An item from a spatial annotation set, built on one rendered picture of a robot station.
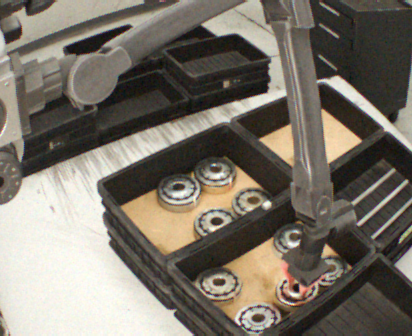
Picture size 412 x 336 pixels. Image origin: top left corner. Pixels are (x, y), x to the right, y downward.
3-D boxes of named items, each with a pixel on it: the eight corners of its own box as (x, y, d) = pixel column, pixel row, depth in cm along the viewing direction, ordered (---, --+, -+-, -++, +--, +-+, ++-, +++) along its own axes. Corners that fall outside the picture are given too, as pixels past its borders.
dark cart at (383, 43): (345, 149, 297) (357, 11, 237) (299, 104, 326) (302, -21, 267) (403, 123, 319) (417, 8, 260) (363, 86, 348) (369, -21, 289)
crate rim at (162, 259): (163, 268, 123) (163, 262, 121) (94, 189, 141) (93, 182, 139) (303, 191, 141) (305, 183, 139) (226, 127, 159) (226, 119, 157)
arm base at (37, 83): (15, 111, 84) (9, 53, 76) (54, 94, 87) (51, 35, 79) (23, 138, 78) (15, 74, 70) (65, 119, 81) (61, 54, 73)
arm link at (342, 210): (291, 189, 109) (316, 200, 102) (334, 170, 114) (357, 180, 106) (296, 245, 113) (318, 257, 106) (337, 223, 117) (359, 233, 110)
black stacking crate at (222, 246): (246, 365, 111) (251, 344, 104) (167, 293, 129) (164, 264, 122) (365, 279, 129) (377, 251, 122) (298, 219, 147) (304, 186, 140)
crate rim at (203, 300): (250, 349, 105) (252, 344, 103) (163, 269, 123) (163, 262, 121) (376, 256, 123) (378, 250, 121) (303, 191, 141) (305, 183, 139)
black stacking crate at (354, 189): (366, 278, 130) (377, 250, 122) (299, 219, 147) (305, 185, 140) (435, 208, 148) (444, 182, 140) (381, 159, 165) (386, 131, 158)
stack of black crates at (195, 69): (191, 165, 264) (191, 78, 234) (161, 127, 284) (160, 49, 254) (269, 137, 279) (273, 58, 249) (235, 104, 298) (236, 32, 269)
